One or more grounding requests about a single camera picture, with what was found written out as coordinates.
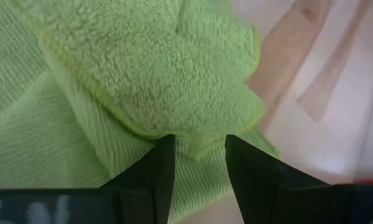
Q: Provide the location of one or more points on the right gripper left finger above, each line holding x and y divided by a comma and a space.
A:
152, 174

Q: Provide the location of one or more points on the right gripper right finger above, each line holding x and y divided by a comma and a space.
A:
254, 177

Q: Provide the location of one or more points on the green microfiber towel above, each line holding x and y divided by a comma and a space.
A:
127, 77

